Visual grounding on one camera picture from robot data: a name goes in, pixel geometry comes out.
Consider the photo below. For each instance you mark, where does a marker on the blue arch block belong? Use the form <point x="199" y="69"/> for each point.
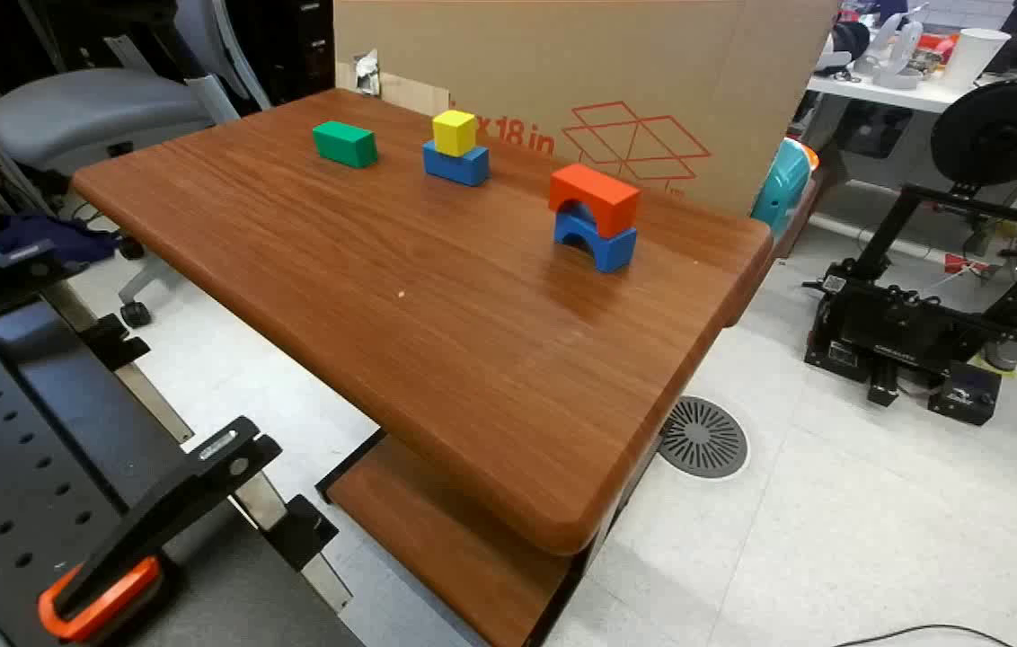
<point x="613" y="250"/>

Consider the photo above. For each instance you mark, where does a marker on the orange rectangular block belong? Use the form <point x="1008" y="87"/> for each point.
<point x="594" y="196"/>

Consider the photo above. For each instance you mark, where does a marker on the large cardboard box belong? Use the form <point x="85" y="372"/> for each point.
<point x="603" y="58"/>

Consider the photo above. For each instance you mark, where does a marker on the white background table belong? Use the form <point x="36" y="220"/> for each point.
<point x="877" y="93"/>

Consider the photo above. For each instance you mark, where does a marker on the round metal floor drain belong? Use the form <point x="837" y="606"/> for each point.
<point x="701" y="438"/>

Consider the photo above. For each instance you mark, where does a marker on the black 3D printer frame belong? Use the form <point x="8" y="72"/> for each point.
<point x="888" y="325"/>

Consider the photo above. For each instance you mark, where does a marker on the yellow cube block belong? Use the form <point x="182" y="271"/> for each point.
<point x="453" y="132"/>

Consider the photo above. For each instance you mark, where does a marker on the black filament spool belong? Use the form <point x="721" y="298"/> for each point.
<point x="999" y="132"/>

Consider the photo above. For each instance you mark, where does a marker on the black and orange clamp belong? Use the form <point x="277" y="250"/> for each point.
<point x="158" y="509"/>

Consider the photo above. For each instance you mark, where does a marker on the blue rectangular block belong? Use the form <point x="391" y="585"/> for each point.
<point x="459" y="166"/>

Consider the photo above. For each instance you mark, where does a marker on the blue cloth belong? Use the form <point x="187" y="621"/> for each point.
<point x="53" y="240"/>

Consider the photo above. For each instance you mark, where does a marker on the green rectangular block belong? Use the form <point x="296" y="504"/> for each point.
<point x="343" y="146"/>

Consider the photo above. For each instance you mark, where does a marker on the teal plastic object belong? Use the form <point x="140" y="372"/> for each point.
<point x="781" y="184"/>

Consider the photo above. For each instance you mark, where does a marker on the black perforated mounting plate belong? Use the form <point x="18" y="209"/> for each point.
<point x="17" y="481"/>

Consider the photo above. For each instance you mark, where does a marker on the wooden lower desk shelf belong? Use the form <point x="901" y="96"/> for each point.
<point x="448" y="545"/>

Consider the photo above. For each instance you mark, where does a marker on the small black box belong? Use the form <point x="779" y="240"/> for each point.
<point x="966" y="398"/>

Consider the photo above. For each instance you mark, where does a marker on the grey office chair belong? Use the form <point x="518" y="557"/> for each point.
<point x="88" y="113"/>

